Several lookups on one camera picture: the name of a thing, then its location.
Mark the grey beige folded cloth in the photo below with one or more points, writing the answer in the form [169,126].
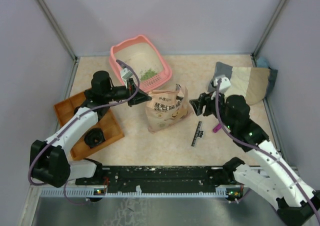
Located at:
[253,83]

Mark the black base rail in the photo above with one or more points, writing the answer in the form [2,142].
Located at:
[164,179]

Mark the beige cat litter bag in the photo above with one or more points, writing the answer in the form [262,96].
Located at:
[167,108]

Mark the pink litter box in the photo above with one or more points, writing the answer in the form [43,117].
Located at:
[139,53]

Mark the black part front tray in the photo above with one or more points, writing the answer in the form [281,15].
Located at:
[94,137]

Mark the green litter pellets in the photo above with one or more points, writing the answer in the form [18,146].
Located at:
[147,74]

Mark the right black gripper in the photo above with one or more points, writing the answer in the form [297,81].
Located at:
[206,100]

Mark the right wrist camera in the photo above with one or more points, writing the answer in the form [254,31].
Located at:
[223,82]

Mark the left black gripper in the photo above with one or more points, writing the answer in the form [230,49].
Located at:
[141,97]

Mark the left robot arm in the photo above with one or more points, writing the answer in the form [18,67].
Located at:
[48,158]

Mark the blue cloth in corner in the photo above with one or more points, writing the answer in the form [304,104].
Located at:
[262,62]

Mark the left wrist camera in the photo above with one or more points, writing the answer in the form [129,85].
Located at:
[125,75]

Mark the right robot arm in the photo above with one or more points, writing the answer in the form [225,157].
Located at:
[294,201]

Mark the purple plastic scoop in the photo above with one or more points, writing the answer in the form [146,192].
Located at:
[216,128]

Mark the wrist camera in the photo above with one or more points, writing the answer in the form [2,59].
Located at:
[223,82]
[125,75]

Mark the orange compartment tray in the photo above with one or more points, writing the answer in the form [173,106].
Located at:
[112,131]

